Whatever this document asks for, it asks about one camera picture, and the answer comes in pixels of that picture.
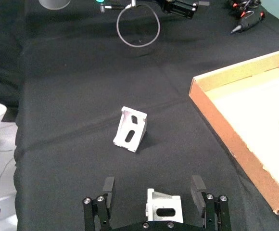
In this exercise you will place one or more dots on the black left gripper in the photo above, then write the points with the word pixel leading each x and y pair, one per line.
pixel 164 4

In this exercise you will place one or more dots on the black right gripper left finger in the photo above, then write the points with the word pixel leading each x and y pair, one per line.
pixel 107 192

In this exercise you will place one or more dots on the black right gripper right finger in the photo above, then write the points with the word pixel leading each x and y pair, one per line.
pixel 197 192

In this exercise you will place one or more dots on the shallow brown cardboard tray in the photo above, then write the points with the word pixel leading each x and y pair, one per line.
pixel 250 108

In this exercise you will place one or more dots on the black table cloth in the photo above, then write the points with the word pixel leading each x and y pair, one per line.
pixel 81 84

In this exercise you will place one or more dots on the white metal corner bracket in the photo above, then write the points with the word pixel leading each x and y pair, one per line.
pixel 163 204
pixel 130 131

